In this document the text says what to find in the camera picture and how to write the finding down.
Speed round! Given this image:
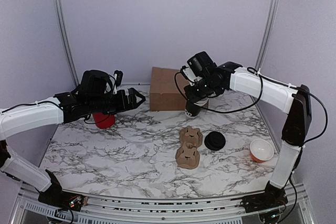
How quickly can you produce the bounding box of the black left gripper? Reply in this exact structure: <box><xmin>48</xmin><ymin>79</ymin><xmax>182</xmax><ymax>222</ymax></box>
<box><xmin>87</xmin><ymin>87</ymin><xmax>145</xmax><ymax>115</ymax></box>

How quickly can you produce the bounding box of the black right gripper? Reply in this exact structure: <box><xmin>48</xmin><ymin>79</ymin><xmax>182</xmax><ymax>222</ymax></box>
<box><xmin>183</xmin><ymin>77</ymin><xmax>219</xmax><ymax>104</ymax></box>

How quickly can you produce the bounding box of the black paper coffee cup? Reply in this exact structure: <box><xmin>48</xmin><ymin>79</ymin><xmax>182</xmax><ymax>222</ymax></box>
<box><xmin>185</xmin><ymin>98</ymin><xmax>208</xmax><ymax>118</ymax></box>

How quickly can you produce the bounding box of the brown pulp cup carrier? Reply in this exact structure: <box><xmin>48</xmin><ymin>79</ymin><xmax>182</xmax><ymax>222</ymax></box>
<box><xmin>175</xmin><ymin>126</ymin><xmax>203</xmax><ymax>169</ymax></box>

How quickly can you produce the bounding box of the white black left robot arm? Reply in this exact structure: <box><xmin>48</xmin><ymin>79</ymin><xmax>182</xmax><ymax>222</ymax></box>
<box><xmin>1</xmin><ymin>88</ymin><xmax>145</xmax><ymax>211</ymax></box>

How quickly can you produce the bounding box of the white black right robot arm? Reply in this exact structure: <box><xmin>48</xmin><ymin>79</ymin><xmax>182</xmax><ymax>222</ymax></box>
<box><xmin>180</xmin><ymin>57</ymin><xmax>312</xmax><ymax>212</ymax></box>

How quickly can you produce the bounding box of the brown cardboard box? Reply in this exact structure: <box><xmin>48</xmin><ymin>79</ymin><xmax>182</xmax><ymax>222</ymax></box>
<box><xmin>149</xmin><ymin>67</ymin><xmax>186</xmax><ymax>111</ymax></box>

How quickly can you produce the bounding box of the red cylindrical container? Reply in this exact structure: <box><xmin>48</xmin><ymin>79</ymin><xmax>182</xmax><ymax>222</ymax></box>
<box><xmin>93</xmin><ymin>113</ymin><xmax>116</xmax><ymax>129</ymax></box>

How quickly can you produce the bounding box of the black plastic cup lid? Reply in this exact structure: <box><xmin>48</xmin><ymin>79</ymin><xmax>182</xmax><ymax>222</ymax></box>
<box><xmin>204</xmin><ymin>131</ymin><xmax>226</xmax><ymax>151</ymax></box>

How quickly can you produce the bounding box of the orange white bowl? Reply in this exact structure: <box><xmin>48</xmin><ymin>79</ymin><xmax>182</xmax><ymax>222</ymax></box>
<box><xmin>249</xmin><ymin>139</ymin><xmax>274</xmax><ymax>163</ymax></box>

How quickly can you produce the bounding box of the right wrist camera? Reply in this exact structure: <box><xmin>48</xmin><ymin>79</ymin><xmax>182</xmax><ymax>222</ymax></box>
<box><xmin>180</xmin><ymin>51</ymin><xmax>217</xmax><ymax>85</ymax></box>

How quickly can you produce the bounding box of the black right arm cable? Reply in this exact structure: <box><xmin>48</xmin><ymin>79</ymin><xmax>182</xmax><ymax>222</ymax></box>
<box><xmin>174</xmin><ymin>68</ymin><xmax>329</xmax><ymax>146</ymax></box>

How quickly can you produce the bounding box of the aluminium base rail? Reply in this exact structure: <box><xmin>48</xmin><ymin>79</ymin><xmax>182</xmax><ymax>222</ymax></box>
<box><xmin>9</xmin><ymin>184</ymin><xmax>316</xmax><ymax>223</ymax></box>

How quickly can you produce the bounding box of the aluminium frame post right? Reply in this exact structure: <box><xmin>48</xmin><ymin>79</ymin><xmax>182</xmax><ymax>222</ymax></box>
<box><xmin>255</xmin><ymin>0</ymin><xmax>279</xmax><ymax>69</ymax></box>

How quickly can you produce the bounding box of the aluminium frame post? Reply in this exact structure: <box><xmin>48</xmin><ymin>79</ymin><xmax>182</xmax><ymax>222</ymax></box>
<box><xmin>255</xmin><ymin>0</ymin><xmax>279</xmax><ymax>69</ymax></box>
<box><xmin>54</xmin><ymin>0</ymin><xmax>79</xmax><ymax>86</ymax></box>

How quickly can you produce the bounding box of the aluminium frame post left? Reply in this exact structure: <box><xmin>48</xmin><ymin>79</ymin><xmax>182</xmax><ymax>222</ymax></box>
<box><xmin>54</xmin><ymin>0</ymin><xmax>79</xmax><ymax>86</ymax></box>

